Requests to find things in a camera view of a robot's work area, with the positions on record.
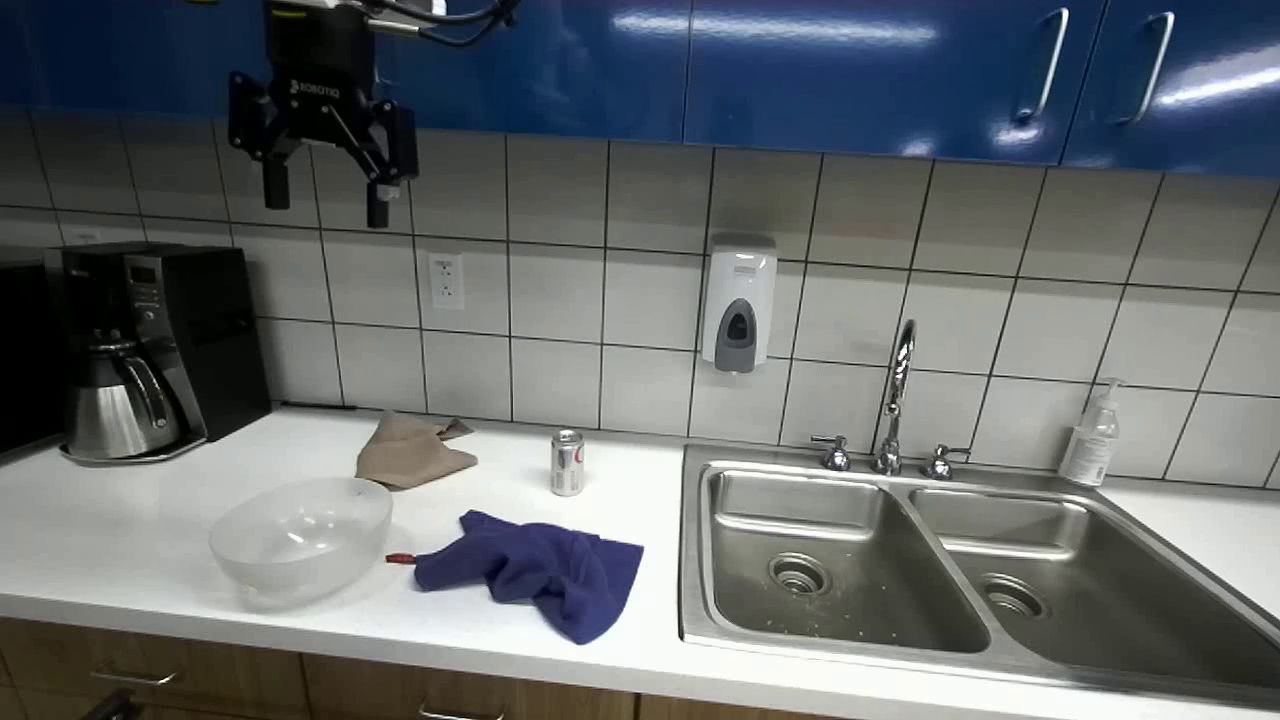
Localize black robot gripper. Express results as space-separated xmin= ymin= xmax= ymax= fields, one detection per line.
xmin=230 ymin=0 xmax=416 ymax=229

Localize chrome sink faucet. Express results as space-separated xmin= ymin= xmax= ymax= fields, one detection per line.
xmin=811 ymin=320 xmax=973 ymax=482

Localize blue dish cloth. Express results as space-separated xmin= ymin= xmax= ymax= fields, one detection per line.
xmin=388 ymin=512 xmax=643 ymax=645

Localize tan oven mitt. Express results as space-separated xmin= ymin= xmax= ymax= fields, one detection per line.
xmin=357 ymin=412 xmax=476 ymax=494

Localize steel coffee carafe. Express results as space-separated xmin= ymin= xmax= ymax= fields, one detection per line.
xmin=69 ymin=341 xmax=181 ymax=466

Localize wooden lower cabinet drawers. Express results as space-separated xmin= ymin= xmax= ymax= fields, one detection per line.
xmin=0 ymin=622 xmax=819 ymax=720

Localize white spray bottle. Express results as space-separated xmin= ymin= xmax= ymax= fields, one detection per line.
xmin=1061 ymin=383 xmax=1119 ymax=490

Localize blue right cabinet door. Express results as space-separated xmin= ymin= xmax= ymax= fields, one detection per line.
xmin=1065 ymin=0 xmax=1280 ymax=180

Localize clear plastic bowl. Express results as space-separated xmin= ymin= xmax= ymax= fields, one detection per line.
xmin=209 ymin=477 xmax=394 ymax=611

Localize white wall outlet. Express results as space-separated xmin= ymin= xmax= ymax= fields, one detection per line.
xmin=429 ymin=254 xmax=470 ymax=312

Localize black coffee maker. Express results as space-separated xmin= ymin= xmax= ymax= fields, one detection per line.
xmin=59 ymin=240 xmax=274 ymax=466

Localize blue cabinet door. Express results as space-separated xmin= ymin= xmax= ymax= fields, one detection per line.
xmin=1065 ymin=0 xmax=1280 ymax=180
xmin=0 ymin=0 xmax=693 ymax=145
xmin=683 ymin=0 xmax=1105 ymax=165

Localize stainless steel double sink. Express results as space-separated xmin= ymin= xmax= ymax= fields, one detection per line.
xmin=679 ymin=448 xmax=1280 ymax=710

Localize blue left cabinet door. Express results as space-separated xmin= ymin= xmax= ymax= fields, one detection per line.
xmin=0 ymin=0 xmax=693 ymax=145

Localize white soap dispenser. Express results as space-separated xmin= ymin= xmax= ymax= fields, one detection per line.
xmin=699 ymin=235 xmax=775 ymax=371

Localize blue upper cabinet door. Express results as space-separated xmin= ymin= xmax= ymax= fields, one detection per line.
xmin=683 ymin=0 xmax=1105 ymax=165

